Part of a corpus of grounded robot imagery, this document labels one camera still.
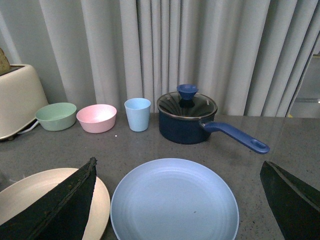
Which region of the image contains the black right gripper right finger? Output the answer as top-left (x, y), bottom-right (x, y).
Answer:
top-left (260, 161), bottom-right (320, 240)

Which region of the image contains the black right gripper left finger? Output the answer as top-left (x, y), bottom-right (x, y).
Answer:
top-left (0, 157), bottom-right (97, 240)

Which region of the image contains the light blue plate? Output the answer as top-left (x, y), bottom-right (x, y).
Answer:
top-left (110, 158), bottom-right (240, 240)

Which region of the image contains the cream plate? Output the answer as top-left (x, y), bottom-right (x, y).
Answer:
top-left (0, 168), bottom-right (111, 240)

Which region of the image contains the green bowl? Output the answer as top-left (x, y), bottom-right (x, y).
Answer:
top-left (35, 102), bottom-right (77, 132)

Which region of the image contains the pink bowl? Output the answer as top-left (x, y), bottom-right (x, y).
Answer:
top-left (76, 104), bottom-right (117, 134)

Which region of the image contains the cream toaster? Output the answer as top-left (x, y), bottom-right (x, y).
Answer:
top-left (0, 64), bottom-right (49, 140)

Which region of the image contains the light blue cup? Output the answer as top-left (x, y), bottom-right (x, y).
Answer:
top-left (124, 98), bottom-right (151, 132)

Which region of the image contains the glass lid blue knob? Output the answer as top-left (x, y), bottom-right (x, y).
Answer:
top-left (157, 84), bottom-right (218, 120)

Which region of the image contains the grey curtain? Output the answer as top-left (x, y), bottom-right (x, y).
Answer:
top-left (0, 0), bottom-right (320, 117)

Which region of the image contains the bread slice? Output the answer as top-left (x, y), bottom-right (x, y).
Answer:
top-left (0, 48), bottom-right (11, 74)

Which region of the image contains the white toaster cable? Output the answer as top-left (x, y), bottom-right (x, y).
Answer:
top-left (17, 120), bottom-right (39, 134)

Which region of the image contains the blue saucepan with handle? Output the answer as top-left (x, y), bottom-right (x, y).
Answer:
top-left (156, 91), bottom-right (271, 154)

